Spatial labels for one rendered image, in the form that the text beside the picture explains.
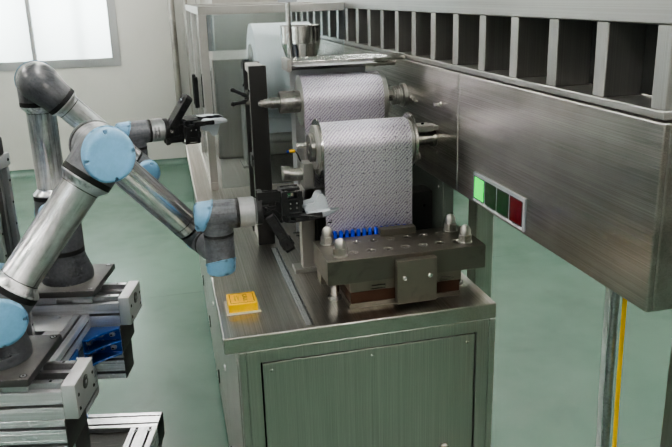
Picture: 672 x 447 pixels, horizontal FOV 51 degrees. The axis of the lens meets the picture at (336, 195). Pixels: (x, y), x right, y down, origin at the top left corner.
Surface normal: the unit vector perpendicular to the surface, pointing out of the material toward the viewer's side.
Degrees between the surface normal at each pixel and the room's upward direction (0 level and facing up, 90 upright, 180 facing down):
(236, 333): 0
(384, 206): 90
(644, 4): 90
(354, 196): 90
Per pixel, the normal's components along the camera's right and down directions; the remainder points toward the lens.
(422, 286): 0.24, 0.26
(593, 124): -0.97, 0.09
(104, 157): 0.58, 0.11
